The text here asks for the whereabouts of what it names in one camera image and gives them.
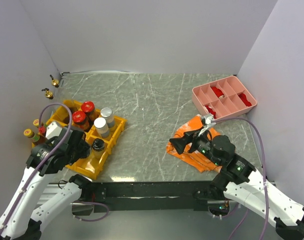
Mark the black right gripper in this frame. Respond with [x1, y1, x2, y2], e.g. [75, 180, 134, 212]
[169, 126, 222, 166]

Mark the black-lid jar brown powder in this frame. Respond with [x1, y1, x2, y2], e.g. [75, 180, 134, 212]
[92, 138, 105, 160]

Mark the red-lid sauce jar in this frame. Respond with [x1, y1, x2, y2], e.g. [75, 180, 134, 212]
[81, 101, 99, 123]
[72, 110, 90, 132]

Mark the white-lid jar edge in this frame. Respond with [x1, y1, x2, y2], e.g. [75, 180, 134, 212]
[94, 117, 110, 139]

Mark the red-lid sauce jar back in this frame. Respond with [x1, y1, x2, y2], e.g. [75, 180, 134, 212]
[81, 101, 99, 123]

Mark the green-label sauce bottle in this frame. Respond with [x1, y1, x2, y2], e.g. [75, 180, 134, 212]
[33, 119, 46, 128]
[23, 128, 46, 146]

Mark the blue-label clear jar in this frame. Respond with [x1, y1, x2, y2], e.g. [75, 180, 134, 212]
[100, 107, 116, 132]

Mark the tall oil bottle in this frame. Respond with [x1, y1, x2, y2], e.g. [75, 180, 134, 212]
[41, 87, 77, 121]
[49, 74, 66, 102]

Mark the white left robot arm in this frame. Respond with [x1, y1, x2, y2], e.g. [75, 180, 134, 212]
[0, 127, 92, 240]

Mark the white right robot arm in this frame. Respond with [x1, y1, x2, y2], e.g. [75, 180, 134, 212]
[169, 130, 304, 240]

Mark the orange tie-dye cloth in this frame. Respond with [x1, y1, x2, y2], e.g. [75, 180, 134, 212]
[166, 114, 225, 174]

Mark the yellow compartment bin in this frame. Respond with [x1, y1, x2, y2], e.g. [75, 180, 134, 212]
[31, 99, 127, 181]

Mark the red sock in tray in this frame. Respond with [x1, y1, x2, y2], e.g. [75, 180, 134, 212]
[205, 105, 217, 119]

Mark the red sock middle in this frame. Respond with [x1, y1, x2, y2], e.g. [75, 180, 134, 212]
[211, 86, 225, 99]

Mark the pink compartment tray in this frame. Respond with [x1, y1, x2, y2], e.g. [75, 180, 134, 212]
[192, 75, 257, 120]

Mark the red sock right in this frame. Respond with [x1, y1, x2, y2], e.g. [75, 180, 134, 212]
[238, 93, 252, 107]

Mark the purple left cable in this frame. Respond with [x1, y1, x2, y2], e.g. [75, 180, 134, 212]
[0, 102, 110, 240]

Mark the purple cable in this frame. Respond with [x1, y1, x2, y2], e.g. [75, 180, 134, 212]
[0, 102, 110, 240]
[211, 116, 270, 240]

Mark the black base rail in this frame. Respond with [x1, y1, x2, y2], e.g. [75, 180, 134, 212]
[69, 180, 225, 211]

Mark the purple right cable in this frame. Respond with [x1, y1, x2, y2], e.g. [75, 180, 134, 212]
[211, 116, 270, 240]

